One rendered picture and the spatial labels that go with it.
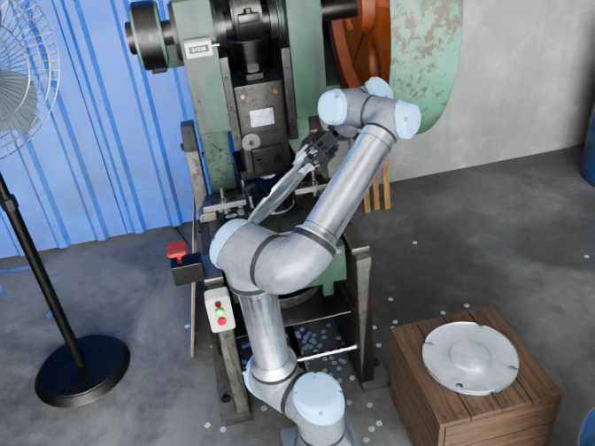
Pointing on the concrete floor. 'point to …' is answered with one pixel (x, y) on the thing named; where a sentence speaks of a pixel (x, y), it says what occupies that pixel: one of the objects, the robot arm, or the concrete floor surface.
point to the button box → (216, 307)
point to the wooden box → (417, 371)
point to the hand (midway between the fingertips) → (299, 165)
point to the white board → (193, 282)
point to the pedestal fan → (22, 104)
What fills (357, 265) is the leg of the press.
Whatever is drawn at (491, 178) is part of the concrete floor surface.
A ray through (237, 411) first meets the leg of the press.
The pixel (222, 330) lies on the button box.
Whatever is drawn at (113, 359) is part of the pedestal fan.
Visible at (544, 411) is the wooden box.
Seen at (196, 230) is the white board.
